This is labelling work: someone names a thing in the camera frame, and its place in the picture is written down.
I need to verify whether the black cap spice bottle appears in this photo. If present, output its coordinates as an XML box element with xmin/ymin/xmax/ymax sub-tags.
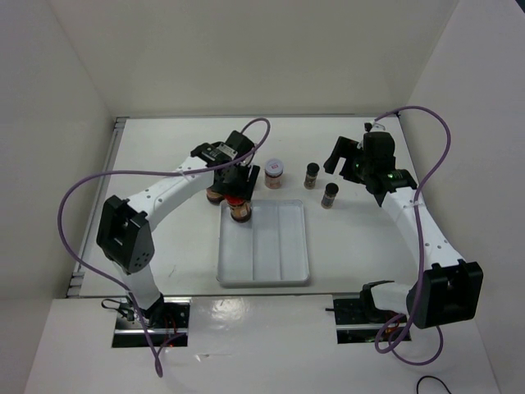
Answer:
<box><xmin>304</xmin><ymin>163</ymin><xmax>320</xmax><ymax>190</ymax></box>
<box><xmin>321</xmin><ymin>182</ymin><xmax>339</xmax><ymax>208</ymax></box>

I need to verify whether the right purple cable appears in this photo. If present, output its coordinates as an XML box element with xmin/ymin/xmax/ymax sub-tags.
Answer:
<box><xmin>372</xmin><ymin>105</ymin><xmax>453</xmax><ymax>366</ymax></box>

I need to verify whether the white lid spice jar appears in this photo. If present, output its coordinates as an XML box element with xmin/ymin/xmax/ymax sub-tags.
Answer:
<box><xmin>264</xmin><ymin>158</ymin><xmax>284</xmax><ymax>189</ymax></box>

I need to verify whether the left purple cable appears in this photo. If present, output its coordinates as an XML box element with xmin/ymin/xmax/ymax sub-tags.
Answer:
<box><xmin>57</xmin><ymin>118</ymin><xmax>272</xmax><ymax>378</ymax></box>

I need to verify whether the purple cable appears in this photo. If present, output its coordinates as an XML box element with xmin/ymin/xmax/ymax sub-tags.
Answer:
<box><xmin>372</xmin><ymin>105</ymin><xmax>453</xmax><ymax>366</ymax></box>
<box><xmin>57</xmin><ymin>118</ymin><xmax>272</xmax><ymax>378</ymax></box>

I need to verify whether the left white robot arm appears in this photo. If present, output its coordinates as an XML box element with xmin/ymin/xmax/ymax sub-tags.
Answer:
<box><xmin>96</xmin><ymin>131</ymin><xmax>260</xmax><ymax>328</ymax></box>

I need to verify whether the white divided tray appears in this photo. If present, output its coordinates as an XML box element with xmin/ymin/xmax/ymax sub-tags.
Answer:
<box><xmin>217</xmin><ymin>199</ymin><xmax>310</xmax><ymax>288</ymax></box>

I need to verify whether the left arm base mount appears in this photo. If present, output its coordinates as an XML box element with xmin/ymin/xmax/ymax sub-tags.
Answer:
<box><xmin>101</xmin><ymin>297</ymin><xmax>190</xmax><ymax>349</ymax></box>

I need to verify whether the red lid chili jar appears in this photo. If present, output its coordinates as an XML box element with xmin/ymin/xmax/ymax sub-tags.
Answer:
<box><xmin>225</xmin><ymin>195</ymin><xmax>252</xmax><ymax>223</ymax></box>
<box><xmin>206</xmin><ymin>186</ymin><xmax>225</xmax><ymax>205</ymax></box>

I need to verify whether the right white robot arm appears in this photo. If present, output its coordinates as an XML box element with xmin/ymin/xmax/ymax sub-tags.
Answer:
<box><xmin>323</xmin><ymin>131</ymin><xmax>483</xmax><ymax>329</ymax></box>

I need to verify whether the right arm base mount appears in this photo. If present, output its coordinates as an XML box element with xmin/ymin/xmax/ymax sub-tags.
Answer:
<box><xmin>325</xmin><ymin>293</ymin><xmax>396</xmax><ymax>345</ymax></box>

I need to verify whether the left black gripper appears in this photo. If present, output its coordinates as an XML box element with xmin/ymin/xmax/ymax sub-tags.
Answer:
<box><xmin>212</xmin><ymin>162</ymin><xmax>260</xmax><ymax>204</ymax></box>

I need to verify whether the black cable on floor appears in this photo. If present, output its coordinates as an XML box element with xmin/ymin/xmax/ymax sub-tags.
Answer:
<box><xmin>417</xmin><ymin>375</ymin><xmax>453</xmax><ymax>394</ymax></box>

